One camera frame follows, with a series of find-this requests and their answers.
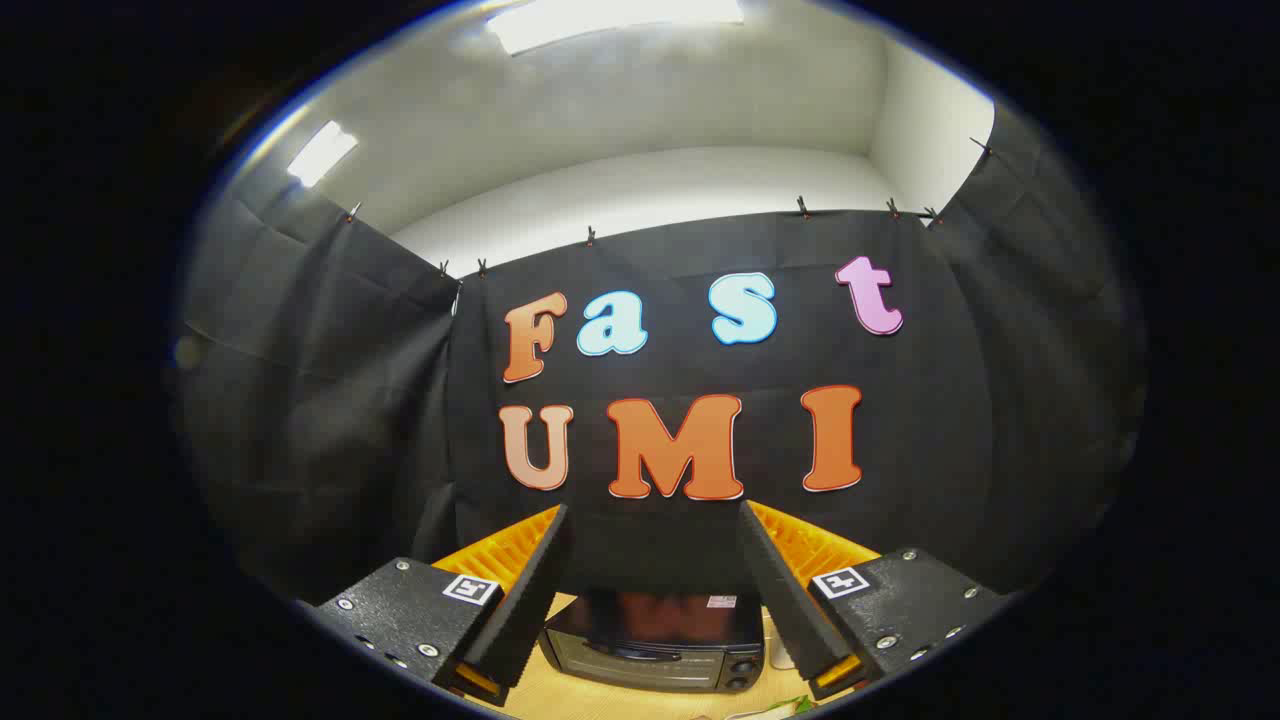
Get small ceiling light panel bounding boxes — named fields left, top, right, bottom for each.
left=287, top=120, right=359, bottom=189

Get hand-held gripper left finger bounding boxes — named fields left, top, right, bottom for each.
left=295, top=503, right=576, bottom=709

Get black toaster oven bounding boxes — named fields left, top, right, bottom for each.
left=537, top=588, right=768, bottom=694

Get large ceiling light panel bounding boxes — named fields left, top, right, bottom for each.
left=485, top=0, right=746, bottom=56

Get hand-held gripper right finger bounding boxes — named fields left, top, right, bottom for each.
left=738, top=500, right=1011, bottom=701

